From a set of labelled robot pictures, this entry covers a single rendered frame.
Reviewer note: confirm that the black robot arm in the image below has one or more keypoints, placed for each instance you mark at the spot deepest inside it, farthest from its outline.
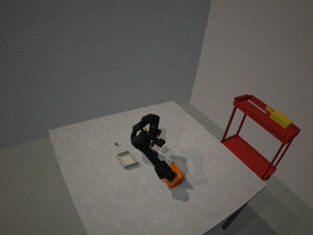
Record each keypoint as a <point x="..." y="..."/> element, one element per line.
<point x="140" y="142"/>

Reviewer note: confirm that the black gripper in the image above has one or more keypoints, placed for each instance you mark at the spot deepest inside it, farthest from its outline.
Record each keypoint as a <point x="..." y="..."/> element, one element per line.
<point x="153" y="136"/>

